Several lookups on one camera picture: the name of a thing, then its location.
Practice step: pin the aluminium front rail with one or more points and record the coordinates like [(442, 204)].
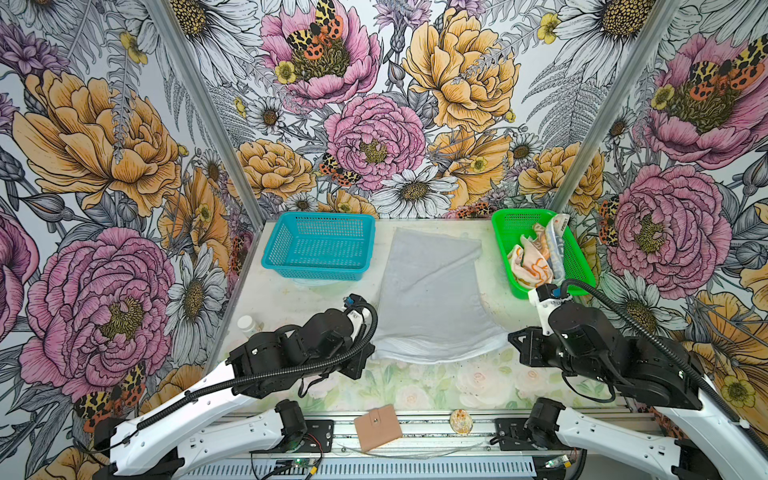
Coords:
[(429, 449)]

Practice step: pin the brown leather wallet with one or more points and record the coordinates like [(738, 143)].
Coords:
[(377, 427)]

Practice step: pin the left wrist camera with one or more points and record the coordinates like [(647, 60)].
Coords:
[(355, 313)]

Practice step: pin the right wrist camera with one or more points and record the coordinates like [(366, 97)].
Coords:
[(546, 299)]

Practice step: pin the green plastic basket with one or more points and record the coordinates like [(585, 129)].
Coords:
[(510, 224)]

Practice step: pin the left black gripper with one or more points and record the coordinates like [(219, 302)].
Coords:
[(351, 369)]

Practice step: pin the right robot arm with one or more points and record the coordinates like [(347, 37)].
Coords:
[(718, 444)]

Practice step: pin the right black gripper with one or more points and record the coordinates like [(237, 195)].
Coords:
[(529, 355)]

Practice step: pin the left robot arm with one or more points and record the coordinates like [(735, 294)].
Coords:
[(185, 433)]

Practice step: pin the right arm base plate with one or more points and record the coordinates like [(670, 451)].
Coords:
[(511, 434)]

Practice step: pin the striped grey patterned towel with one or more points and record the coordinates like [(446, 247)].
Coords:
[(554, 235)]

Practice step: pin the teal plastic basket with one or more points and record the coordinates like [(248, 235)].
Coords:
[(321, 246)]

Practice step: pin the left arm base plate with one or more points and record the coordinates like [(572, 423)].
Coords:
[(318, 439)]

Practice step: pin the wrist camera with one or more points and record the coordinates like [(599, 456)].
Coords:
[(355, 313), (546, 299)]

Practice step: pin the small white bottle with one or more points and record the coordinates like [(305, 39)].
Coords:
[(247, 325)]

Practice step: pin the orange patterned white towel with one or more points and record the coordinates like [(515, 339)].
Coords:
[(528, 260)]

